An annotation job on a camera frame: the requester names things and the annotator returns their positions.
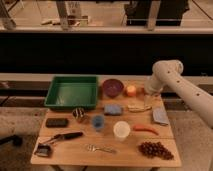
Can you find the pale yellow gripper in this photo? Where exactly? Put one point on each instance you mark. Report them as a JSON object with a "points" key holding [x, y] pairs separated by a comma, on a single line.
{"points": [[151, 100]]}

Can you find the yellow red apple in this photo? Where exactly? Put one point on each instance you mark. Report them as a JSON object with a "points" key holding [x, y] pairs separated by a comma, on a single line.
{"points": [[131, 90]]}

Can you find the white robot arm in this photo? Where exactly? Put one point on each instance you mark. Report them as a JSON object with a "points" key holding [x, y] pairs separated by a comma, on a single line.
{"points": [[168, 72]]}

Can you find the white plastic cup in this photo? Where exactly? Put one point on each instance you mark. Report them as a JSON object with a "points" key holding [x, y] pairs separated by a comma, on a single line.
{"points": [[121, 130]]}

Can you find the blue plastic cup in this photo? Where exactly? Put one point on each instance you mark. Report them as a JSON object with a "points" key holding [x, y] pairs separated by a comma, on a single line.
{"points": [[98, 122]]}

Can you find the yellow banana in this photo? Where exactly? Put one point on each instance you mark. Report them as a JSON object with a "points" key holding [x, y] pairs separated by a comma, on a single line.
{"points": [[136, 108]]}

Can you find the purple bowl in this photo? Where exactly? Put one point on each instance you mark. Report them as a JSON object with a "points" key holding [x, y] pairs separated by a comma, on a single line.
{"points": [[112, 87]]}

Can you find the blue sponge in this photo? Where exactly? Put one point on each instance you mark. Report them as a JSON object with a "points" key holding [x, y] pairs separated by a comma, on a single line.
{"points": [[112, 109]]}

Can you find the bunch of dark grapes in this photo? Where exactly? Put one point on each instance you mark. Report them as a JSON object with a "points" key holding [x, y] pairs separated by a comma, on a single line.
{"points": [[155, 149]]}

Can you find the striped ball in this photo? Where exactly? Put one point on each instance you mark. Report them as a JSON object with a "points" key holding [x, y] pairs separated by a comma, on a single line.
{"points": [[78, 113]]}

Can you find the green plastic tray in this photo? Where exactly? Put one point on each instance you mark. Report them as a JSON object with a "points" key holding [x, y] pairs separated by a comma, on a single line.
{"points": [[69, 92]]}

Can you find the silver fork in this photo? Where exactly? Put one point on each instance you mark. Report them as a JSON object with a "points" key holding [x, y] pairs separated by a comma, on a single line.
{"points": [[94, 148]]}

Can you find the black rectangular case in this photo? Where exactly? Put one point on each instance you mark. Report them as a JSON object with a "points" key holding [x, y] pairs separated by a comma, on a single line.
{"points": [[56, 122]]}

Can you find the black object on floor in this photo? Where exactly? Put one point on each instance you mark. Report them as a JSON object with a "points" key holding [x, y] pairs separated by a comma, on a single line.
{"points": [[14, 139]]}

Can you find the black handled knife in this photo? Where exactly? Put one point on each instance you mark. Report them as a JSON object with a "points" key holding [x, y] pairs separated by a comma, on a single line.
{"points": [[66, 136]]}

